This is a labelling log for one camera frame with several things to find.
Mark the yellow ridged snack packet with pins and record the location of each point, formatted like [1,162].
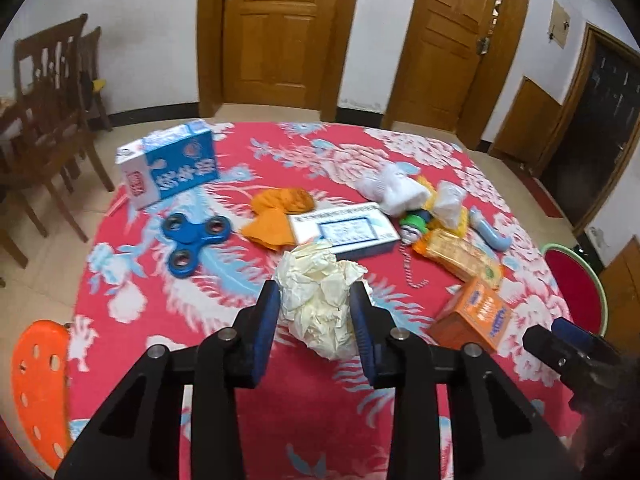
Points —
[460,255]

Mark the dark entrance door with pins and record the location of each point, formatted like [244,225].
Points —
[590,135]

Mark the blue fidget spinner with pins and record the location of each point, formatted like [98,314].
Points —
[192,237]

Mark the red doormat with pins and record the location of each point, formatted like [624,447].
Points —
[542,195]

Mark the blue and white milk carton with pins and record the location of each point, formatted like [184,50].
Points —
[180,165]

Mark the clear plastic bag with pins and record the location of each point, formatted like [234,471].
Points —
[450,200]

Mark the cream paper ball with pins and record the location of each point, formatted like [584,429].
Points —
[320,290]

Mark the wooden chair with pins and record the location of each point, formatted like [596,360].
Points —
[95,60]
[50,125]

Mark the red floral tablecloth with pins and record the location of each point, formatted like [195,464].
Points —
[345,160]

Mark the white and blue flat box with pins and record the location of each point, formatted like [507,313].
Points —
[345,230]

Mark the orange cardboard box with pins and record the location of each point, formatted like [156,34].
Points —
[470,315]

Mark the white plastic bag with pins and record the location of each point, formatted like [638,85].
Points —
[395,190]

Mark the orange cloth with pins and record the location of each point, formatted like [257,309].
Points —
[277,210]

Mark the wooden cabinet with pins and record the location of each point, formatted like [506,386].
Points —
[622,275]

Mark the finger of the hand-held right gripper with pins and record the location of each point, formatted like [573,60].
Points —
[545,347]
[570,327]

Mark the red basin with green rim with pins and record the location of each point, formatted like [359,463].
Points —
[570,280]

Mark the low wooden wall panel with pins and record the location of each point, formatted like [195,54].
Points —
[527,120]

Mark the wall electrical box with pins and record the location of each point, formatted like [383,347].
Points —
[560,22]

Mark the wooden panel door with lock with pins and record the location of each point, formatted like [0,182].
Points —
[445,50]

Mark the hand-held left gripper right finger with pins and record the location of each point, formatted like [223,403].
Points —
[362,330]

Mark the yellow item on chair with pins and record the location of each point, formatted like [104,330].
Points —
[99,85]

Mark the orange plastic stool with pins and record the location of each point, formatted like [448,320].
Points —
[40,385]

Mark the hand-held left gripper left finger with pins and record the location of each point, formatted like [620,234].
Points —
[265,330]

